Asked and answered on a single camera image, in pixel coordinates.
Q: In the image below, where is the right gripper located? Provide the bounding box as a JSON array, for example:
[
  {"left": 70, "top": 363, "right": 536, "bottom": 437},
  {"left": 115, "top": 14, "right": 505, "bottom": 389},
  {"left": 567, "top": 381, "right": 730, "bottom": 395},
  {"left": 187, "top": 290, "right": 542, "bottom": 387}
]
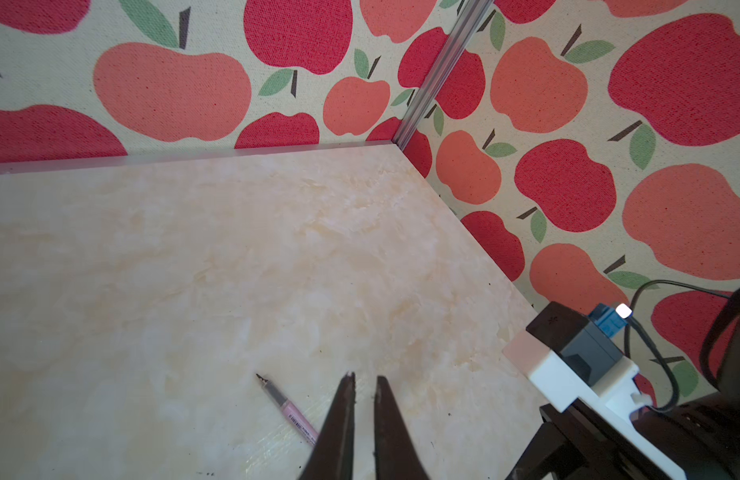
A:
[{"left": 508, "top": 401, "right": 668, "bottom": 479}]

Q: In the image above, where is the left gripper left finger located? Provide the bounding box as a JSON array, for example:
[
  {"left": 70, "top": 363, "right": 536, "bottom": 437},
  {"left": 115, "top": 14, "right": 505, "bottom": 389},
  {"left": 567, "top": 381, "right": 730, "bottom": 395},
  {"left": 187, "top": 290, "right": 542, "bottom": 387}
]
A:
[{"left": 299, "top": 372, "right": 356, "bottom": 480}]

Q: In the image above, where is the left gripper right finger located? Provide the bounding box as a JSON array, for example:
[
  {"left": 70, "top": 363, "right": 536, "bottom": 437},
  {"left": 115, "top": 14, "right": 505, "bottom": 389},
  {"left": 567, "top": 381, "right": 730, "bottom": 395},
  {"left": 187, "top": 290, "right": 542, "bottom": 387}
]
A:
[{"left": 374, "top": 376, "right": 429, "bottom": 480}]

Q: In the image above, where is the pink pen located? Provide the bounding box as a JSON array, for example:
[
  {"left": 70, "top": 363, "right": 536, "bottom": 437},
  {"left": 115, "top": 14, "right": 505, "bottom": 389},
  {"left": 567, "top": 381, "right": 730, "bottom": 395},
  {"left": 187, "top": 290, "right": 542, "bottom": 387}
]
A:
[{"left": 255, "top": 374, "right": 319, "bottom": 447}]

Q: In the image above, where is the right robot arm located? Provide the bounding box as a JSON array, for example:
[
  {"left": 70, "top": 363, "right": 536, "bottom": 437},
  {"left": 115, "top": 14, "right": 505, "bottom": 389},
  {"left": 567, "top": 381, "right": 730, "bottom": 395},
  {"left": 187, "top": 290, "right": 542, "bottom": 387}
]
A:
[{"left": 505, "top": 289, "right": 740, "bottom": 479}]

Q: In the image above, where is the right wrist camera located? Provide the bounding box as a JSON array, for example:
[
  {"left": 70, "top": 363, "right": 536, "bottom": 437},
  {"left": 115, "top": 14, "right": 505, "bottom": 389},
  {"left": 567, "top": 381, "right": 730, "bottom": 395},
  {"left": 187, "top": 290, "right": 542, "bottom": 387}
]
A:
[{"left": 504, "top": 301, "right": 654, "bottom": 422}]

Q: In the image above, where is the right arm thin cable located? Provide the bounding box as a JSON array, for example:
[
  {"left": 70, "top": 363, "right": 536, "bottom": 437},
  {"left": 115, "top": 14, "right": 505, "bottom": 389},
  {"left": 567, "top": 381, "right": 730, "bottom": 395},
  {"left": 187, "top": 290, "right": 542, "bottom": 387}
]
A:
[{"left": 620, "top": 278, "right": 737, "bottom": 415}]

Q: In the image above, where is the right aluminium corner post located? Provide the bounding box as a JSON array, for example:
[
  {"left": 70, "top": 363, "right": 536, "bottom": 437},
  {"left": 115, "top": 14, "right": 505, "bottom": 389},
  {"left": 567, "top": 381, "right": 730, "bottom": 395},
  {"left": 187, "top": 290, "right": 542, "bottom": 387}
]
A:
[{"left": 393, "top": 0, "right": 494, "bottom": 150}]

